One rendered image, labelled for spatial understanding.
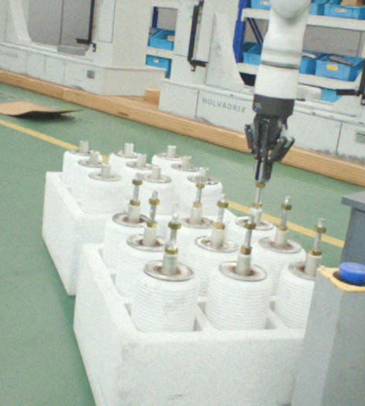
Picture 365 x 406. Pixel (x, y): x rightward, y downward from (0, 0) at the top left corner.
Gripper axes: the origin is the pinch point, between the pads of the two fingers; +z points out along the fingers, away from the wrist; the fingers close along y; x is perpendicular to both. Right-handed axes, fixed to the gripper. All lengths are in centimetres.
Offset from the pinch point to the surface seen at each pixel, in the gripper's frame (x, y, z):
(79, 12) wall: 231, -713, -16
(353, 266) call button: -13.1, 38.8, 2.5
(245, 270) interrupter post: -17.0, 21.6, 9.8
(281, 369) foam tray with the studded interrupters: -13.4, 29.1, 22.8
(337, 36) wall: 635, -688, -27
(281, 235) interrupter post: -3.4, 12.3, 8.3
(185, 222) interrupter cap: -14.0, -2.1, 10.2
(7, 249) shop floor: -30, -59, 35
